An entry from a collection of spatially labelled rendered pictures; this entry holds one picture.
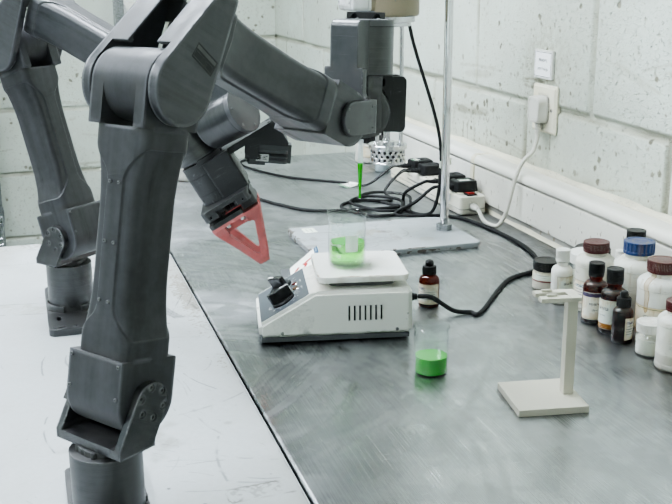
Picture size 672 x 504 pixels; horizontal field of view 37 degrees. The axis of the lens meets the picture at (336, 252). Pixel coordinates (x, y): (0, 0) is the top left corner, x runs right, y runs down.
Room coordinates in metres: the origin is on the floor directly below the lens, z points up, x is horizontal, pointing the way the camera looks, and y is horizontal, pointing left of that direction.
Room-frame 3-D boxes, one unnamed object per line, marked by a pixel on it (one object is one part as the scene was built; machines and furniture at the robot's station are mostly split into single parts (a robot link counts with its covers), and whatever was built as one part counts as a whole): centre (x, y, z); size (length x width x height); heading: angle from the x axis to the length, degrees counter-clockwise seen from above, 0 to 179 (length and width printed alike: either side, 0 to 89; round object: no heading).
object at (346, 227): (1.31, -0.01, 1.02); 0.06 x 0.05 x 0.08; 43
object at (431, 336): (1.14, -0.11, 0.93); 0.04 x 0.04 x 0.06
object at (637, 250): (1.32, -0.41, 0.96); 0.06 x 0.06 x 0.11
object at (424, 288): (1.39, -0.13, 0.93); 0.03 x 0.03 x 0.07
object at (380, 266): (1.31, -0.03, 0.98); 0.12 x 0.12 x 0.01; 6
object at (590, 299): (1.32, -0.35, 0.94); 0.03 x 0.03 x 0.08
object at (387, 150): (1.76, -0.09, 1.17); 0.07 x 0.07 x 0.25
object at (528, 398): (1.06, -0.23, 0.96); 0.08 x 0.08 x 0.13; 8
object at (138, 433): (0.81, 0.20, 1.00); 0.09 x 0.06 x 0.06; 53
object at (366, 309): (1.31, 0.00, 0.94); 0.22 x 0.13 x 0.08; 96
